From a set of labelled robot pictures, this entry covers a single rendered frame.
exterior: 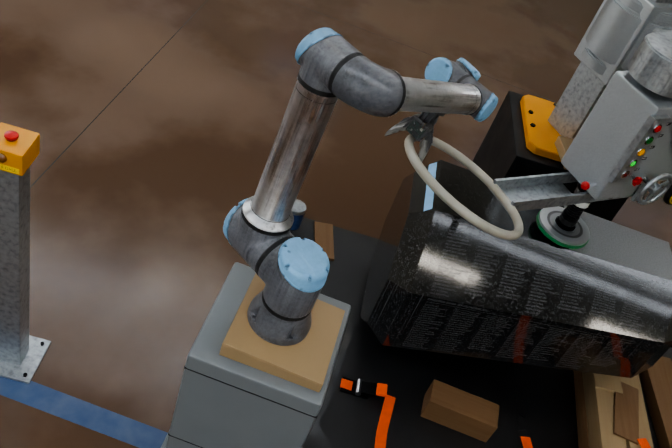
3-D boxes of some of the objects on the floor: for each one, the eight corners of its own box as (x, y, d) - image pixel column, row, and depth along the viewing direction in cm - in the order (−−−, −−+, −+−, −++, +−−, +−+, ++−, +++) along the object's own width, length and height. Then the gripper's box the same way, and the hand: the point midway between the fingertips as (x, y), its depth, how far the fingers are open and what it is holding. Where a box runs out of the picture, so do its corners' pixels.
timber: (419, 416, 311) (429, 401, 303) (424, 394, 320) (434, 378, 312) (486, 443, 310) (497, 428, 302) (488, 419, 319) (499, 404, 312)
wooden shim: (313, 222, 381) (314, 220, 380) (332, 226, 383) (332, 224, 382) (314, 257, 363) (314, 255, 362) (333, 261, 365) (334, 259, 364)
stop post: (1, 328, 289) (-7, 108, 220) (51, 342, 290) (59, 127, 221) (-25, 370, 273) (-41, 146, 204) (28, 384, 275) (30, 167, 206)
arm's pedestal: (268, 557, 253) (334, 428, 199) (133, 505, 253) (162, 362, 199) (306, 434, 291) (370, 298, 237) (188, 390, 292) (226, 244, 238)
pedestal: (452, 186, 441) (503, 85, 394) (554, 216, 447) (616, 121, 400) (452, 262, 390) (511, 157, 343) (567, 296, 396) (640, 197, 349)
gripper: (410, 87, 233) (372, 133, 241) (456, 128, 230) (416, 173, 238) (418, 85, 241) (381, 130, 249) (462, 125, 238) (424, 169, 246)
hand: (401, 150), depth 246 cm, fingers open, 14 cm apart
